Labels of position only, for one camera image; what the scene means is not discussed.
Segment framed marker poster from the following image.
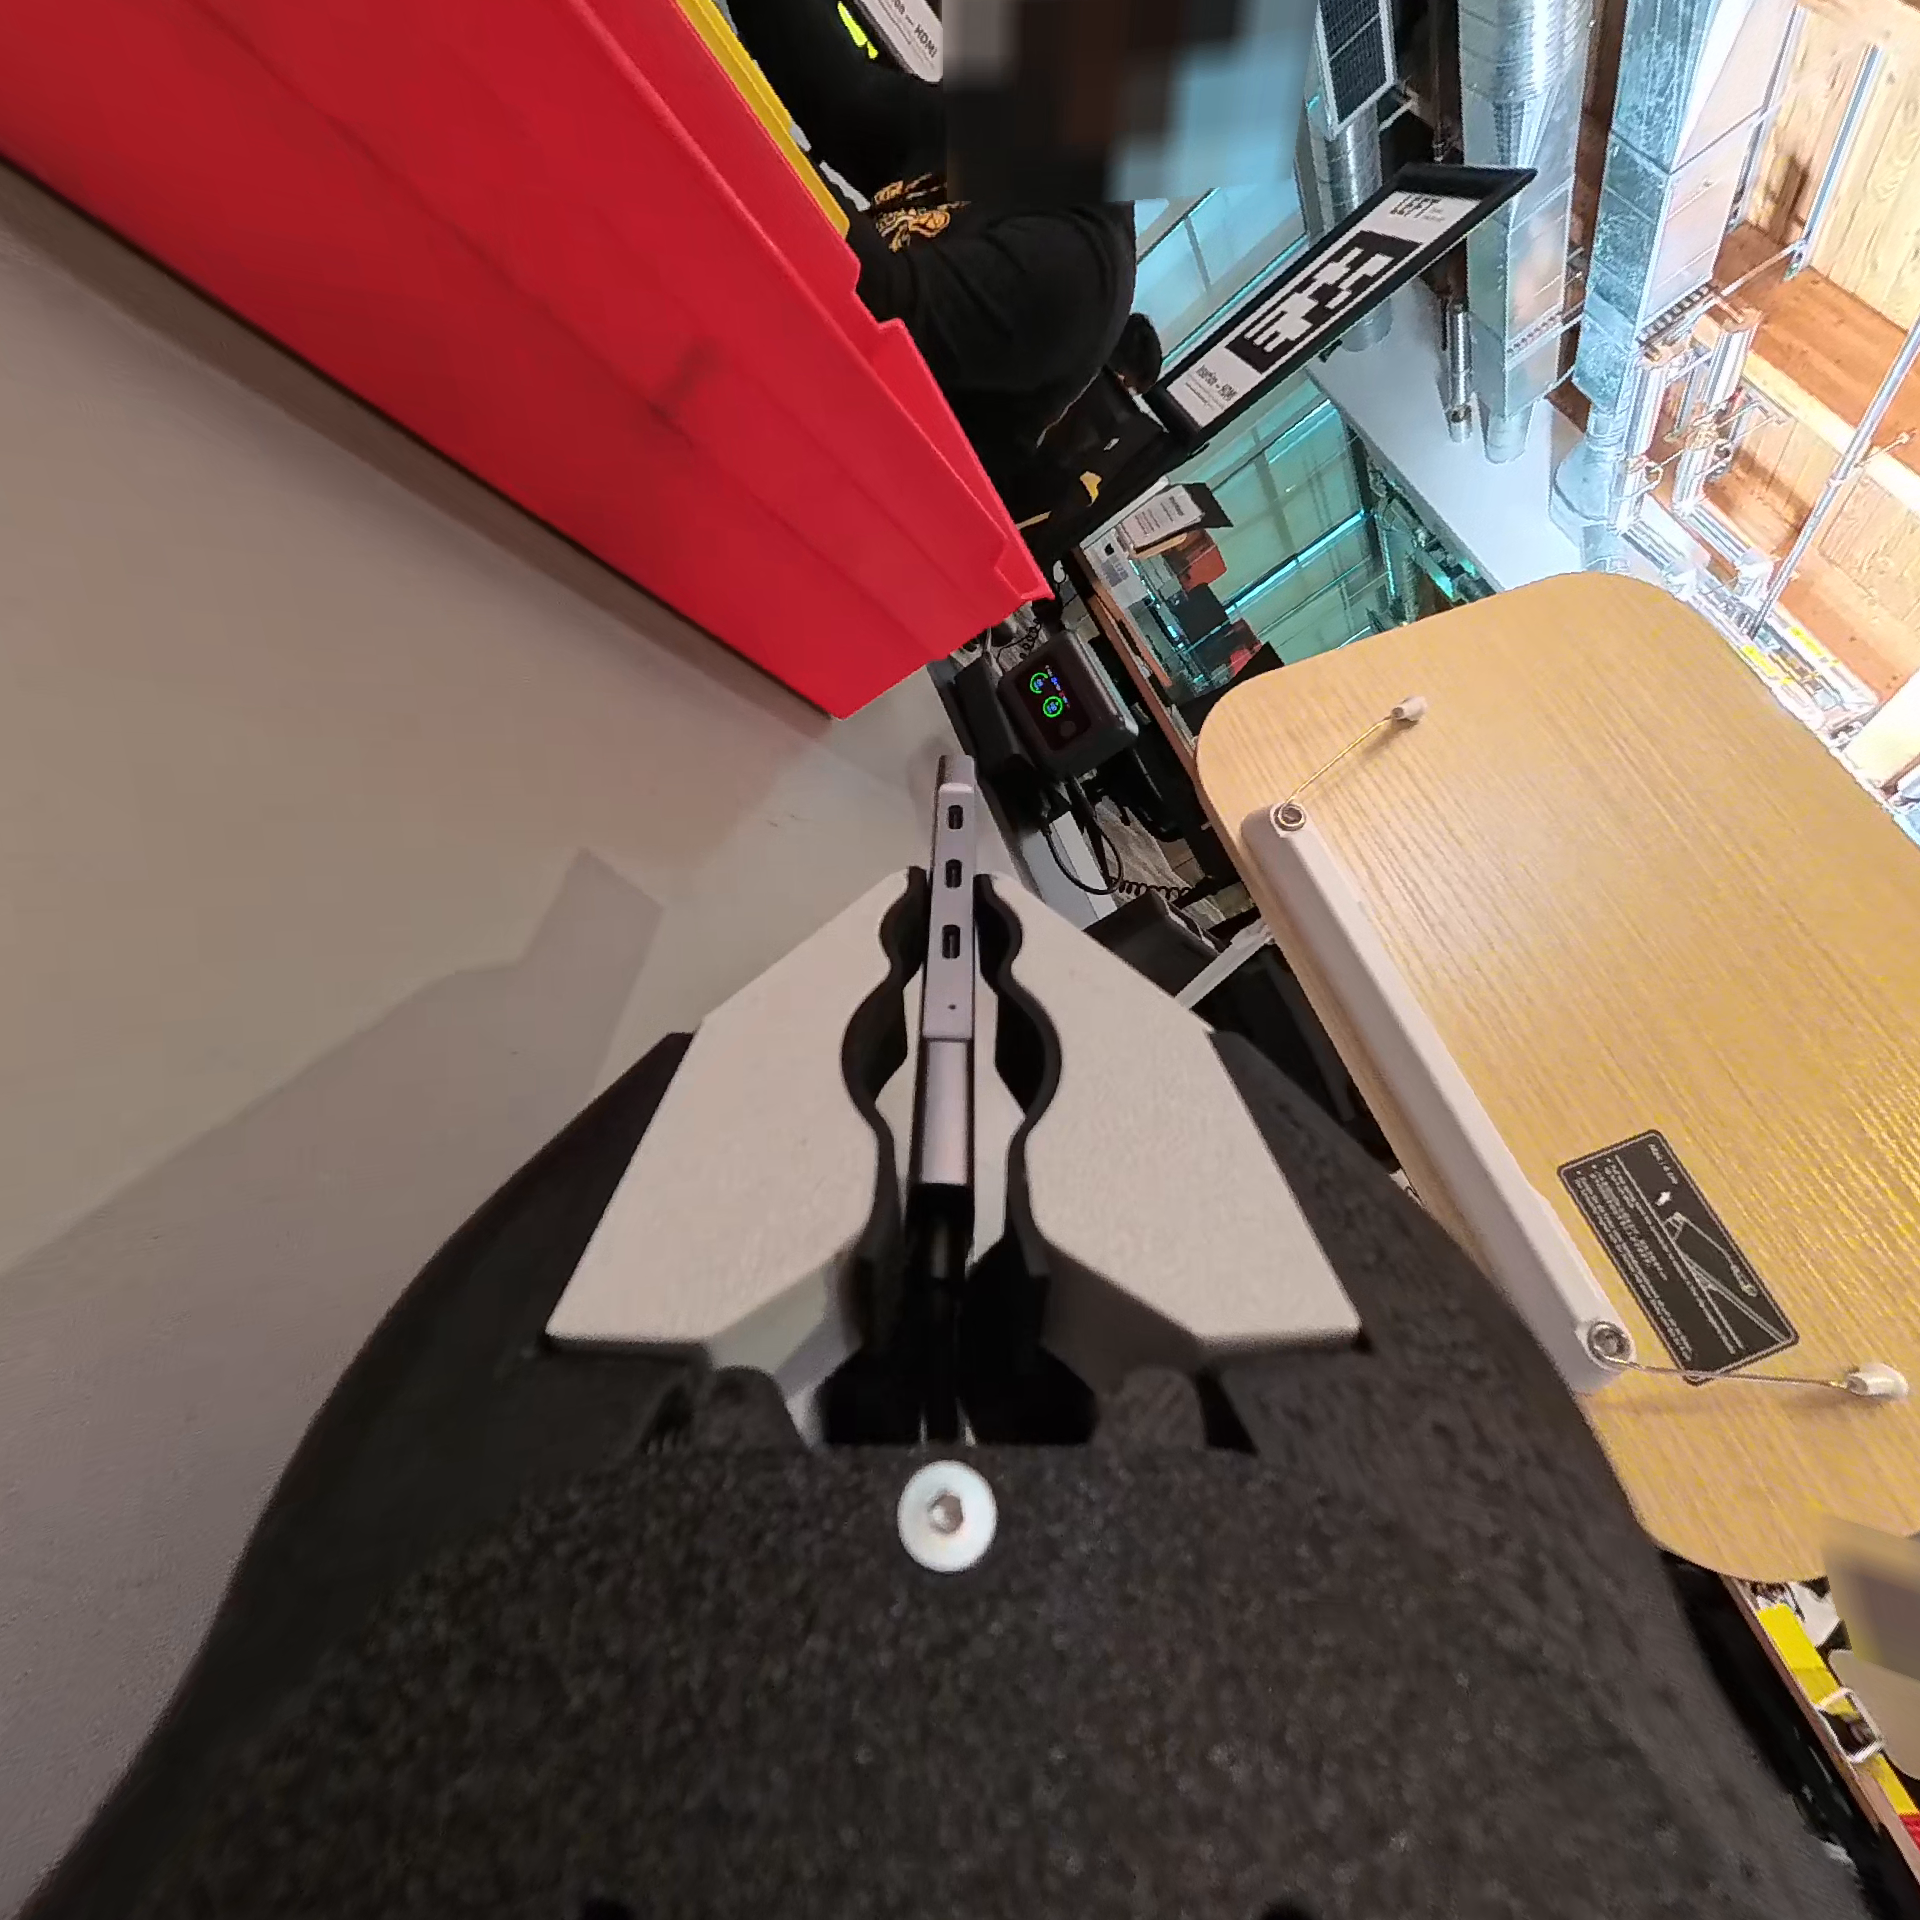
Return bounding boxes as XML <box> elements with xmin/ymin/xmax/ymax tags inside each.
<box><xmin>1154</xmin><ymin>162</ymin><xmax>1539</xmax><ymax>442</ymax></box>

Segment foil insulated duct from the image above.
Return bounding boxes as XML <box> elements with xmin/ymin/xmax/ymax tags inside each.
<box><xmin>1551</xmin><ymin>0</ymin><xmax>1800</xmax><ymax>572</ymax></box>

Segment red plastic bin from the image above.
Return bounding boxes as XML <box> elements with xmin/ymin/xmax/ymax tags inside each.
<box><xmin>0</xmin><ymin>0</ymin><xmax>1052</xmax><ymax>720</ymax></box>

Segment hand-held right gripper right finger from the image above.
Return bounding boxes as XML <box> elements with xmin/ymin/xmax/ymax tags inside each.
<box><xmin>965</xmin><ymin>874</ymin><xmax>1366</xmax><ymax>1441</ymax></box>

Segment black action camera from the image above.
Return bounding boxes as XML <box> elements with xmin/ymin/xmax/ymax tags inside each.
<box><xmin>997</xmin><ymin>632</ymin><xmax>1142</xmax><ymax>776</ymax></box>

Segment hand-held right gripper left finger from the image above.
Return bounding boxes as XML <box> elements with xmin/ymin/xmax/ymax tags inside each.
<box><xmin>544</xmin><ymin>874</ymin><xmax>920</xmax><ymax>1444</ymax></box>

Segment wooden board stand white base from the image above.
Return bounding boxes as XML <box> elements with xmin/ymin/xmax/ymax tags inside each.
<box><xmin>1178</xmin><ymin>570</ymin><xmax>1920</xmax><ymax>1584</ymax></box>

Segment grey desk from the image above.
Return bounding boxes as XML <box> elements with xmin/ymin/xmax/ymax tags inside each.
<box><xmin>0</xmin><ymin>157</ymin><xmax>1082</xmax><ymax>1907</ymax></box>

